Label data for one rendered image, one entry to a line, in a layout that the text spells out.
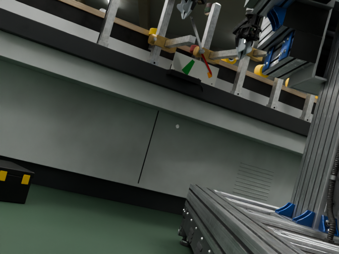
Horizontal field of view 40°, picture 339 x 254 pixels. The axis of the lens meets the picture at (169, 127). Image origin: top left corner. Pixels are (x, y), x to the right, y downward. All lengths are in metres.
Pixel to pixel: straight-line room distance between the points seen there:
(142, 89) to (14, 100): 0.59
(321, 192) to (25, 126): 1.41
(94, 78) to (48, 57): 0.22
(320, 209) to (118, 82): 1.16
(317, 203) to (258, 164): 1.48
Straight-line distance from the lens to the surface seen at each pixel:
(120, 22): 2.38
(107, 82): 2.14
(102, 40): 2.12
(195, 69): 2.30
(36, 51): 2.07
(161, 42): 2.22
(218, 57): 2.27
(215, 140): 2.64
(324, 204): 1.37
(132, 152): 2.42
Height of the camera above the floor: 0.33
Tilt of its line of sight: 3 degrees up
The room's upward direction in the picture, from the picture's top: 16 degrees clockwise
